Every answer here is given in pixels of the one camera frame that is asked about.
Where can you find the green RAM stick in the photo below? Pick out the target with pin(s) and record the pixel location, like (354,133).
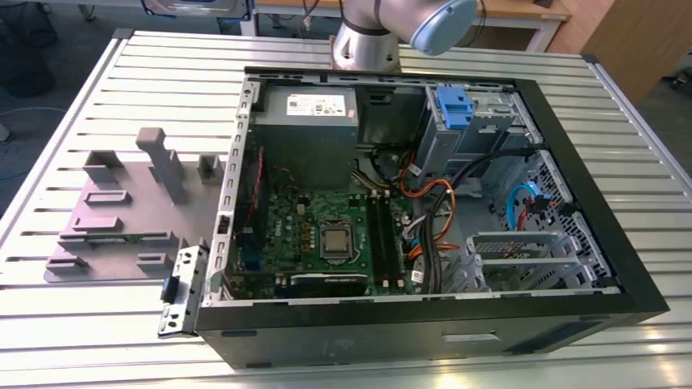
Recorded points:
(116,240)

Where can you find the metal card retention bracket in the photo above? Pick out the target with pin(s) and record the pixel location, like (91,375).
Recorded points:
(187,283)

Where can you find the black case fan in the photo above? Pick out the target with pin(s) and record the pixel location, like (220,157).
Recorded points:
(250,194)

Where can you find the metal drive cage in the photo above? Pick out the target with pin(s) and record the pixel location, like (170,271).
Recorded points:
(476,138)

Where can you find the metal disk bay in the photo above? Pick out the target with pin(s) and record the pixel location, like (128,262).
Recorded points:
(519,241)

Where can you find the black graphics card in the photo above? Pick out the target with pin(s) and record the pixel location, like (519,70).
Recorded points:
(324,283)

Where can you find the grey parts rack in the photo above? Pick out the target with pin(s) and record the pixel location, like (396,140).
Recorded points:
(146,227)

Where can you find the black open PC case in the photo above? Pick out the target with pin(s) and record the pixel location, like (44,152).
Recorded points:
(379,332)

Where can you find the CPU socket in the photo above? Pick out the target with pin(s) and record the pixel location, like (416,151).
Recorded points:
(320,243)

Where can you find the hard disk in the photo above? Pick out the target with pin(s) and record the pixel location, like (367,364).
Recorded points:
(195,6)

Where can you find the blue plastic drive latch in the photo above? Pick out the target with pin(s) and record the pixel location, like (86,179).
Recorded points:
(454,107)

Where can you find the wooden cabinet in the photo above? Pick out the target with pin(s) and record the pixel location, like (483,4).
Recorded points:
(638,40)

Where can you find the black RAM slot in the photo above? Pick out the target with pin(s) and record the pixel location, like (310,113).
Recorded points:
(379,235)
(392,235)

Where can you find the black office chair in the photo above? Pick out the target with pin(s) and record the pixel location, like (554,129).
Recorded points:
(22,73)

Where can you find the silver CPU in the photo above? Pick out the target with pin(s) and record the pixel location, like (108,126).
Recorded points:
(336,241)

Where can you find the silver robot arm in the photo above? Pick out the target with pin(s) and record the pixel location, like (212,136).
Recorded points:
(362,44)

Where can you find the grey power supply unit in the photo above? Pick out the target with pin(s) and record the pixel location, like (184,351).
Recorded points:
(308,154)

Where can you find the wooden desk white frame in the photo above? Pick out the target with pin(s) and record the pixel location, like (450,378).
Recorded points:
(514,14)

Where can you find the green motherboard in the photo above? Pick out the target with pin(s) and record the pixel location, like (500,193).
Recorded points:
(287,215)

